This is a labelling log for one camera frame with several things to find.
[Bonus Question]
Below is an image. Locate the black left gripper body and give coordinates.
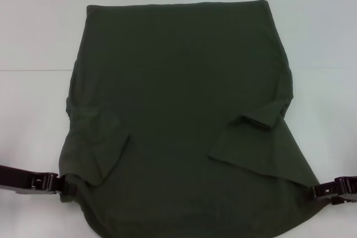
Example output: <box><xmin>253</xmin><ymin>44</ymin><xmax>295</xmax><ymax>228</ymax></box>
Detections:
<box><xmin>0</xmin><ymin>164</ymin><xmax>60</xmax><ymax>196</ymax></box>

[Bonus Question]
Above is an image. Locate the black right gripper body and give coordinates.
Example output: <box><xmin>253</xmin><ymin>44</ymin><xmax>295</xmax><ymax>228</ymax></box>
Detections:
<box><xmin>333</xmin><ymin>176</ymin><xmax>357</xmax><ymax>204</ymax></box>

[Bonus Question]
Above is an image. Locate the dark green shirt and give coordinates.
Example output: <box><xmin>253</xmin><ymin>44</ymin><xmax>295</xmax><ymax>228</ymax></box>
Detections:
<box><xmin>57</xmin><ymin>0</ymin><xmax>327</xmax><ymax>238</ymax></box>

